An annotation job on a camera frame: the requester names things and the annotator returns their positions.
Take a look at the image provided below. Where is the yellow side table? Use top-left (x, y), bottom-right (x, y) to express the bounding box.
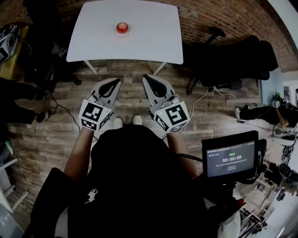
top-left (0, 25), bottom-right (30, 79)

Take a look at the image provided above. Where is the black office chair with armrests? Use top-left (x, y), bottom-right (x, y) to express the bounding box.
top-left (173, 26), bottom-right (279, 95)

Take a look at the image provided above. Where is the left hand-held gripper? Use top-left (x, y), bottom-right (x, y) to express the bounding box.
top-left (78, 78), bottom-right (122, 132)

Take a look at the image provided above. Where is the white plate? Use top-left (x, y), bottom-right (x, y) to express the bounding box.
top-left (110, 23), bottom-right (134, 40)

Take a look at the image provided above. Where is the black camera on stand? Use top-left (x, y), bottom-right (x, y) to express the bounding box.
top-left (264, 162), bottom-right (298, 189)

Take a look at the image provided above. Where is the white shelf unit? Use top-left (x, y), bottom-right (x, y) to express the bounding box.
top-left (0, 158), bottom-right (30, 213)

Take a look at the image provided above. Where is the person's black shirt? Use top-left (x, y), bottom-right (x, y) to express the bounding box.
top-left (22, 125), bottom-right (243, 238)

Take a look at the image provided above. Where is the black office chair with headrest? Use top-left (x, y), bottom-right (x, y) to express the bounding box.
top-left (16, 0), bottom-right (82, 87)

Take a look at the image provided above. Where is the black monitor cable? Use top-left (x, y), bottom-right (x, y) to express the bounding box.
top-left (178, 153), bottom-right (203, 162)

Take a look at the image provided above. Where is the black monitor screen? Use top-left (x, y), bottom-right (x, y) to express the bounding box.
top-left (201, 130), bottom-right (259, 179)

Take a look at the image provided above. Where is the black floor cable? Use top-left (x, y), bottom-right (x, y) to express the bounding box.
top-left (47, 92), bottom-right (81, 133)

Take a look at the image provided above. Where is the white table leg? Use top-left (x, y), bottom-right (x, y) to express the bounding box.
top-left (153, 61), bottom-right (167, 76)
top-left (83, 59), bottom-right (98, 74)

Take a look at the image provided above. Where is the pale blue desk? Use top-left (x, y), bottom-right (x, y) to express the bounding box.
top-left (258, 67), bottom-right (284, 105)

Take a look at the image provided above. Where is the red apple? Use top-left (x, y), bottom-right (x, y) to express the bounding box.
top-left (116, 22), bottom-right (129, 34)

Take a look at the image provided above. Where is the person's right forearm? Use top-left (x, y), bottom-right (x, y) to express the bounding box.
top-left (166, 132), bottom-right (199, 179)

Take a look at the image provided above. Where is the grey white device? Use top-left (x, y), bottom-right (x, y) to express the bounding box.
top-left (0, 24), bottom-right (20, 65)

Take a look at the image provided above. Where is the white floor cable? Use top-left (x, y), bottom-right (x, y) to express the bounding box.
top-left (181, 86), bottom-right (257, 134)

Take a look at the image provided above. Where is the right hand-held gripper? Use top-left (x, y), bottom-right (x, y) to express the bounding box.
top-left (142, 74), bottom-right (190, 134)

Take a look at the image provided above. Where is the person's left forearm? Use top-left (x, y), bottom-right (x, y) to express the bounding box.
top-left (64, 126), bottom-right (98, 183)

